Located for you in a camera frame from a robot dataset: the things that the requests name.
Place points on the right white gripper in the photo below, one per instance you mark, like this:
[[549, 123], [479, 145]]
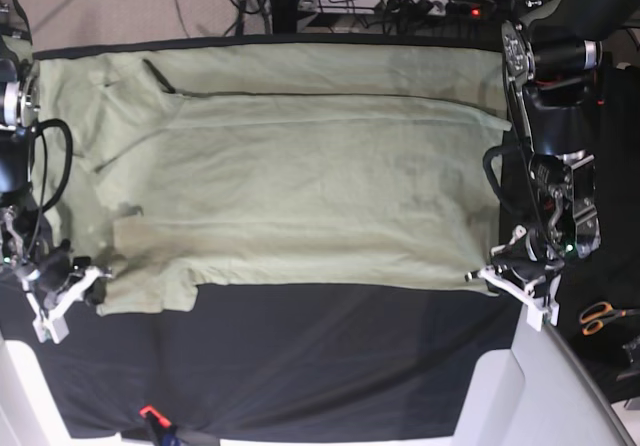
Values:
[[54, 284]]

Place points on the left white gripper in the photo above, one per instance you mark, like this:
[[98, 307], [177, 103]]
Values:
[[522, 269]]

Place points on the green T-shirt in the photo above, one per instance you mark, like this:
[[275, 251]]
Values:
[[278, 164]]

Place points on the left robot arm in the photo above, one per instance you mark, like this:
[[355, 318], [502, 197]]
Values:
[[553, 82]]

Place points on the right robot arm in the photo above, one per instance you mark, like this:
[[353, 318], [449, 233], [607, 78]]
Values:
[[25, 160]]

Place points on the white plastic bin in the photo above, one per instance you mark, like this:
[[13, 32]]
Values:
[[536, 392]]

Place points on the red clamp front edge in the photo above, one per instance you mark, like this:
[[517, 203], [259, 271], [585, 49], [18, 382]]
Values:
[[151, 414]]

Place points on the orange handled scissors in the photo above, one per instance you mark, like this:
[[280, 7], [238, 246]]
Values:
[[594, 318]]

